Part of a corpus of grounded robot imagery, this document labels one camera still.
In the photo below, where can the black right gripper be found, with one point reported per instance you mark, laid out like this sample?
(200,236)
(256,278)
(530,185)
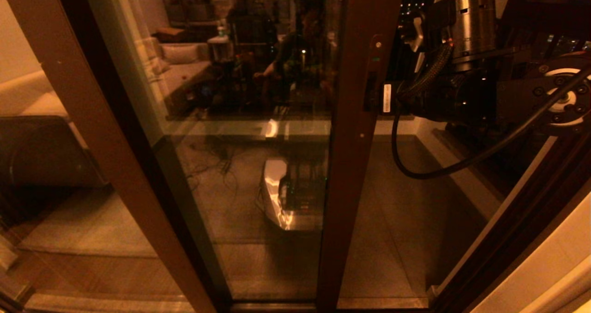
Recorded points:
(392,98)

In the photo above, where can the brown framed sliding glass door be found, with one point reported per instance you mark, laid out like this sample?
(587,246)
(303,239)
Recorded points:
(351,188)

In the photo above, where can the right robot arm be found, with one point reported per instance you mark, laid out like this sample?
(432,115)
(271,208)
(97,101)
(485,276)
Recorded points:
(498,73)

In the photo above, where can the dark brown door jamb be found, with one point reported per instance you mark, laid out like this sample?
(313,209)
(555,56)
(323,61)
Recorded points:
(531,220)

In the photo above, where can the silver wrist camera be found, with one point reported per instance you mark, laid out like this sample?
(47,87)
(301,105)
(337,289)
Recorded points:
(418,31)

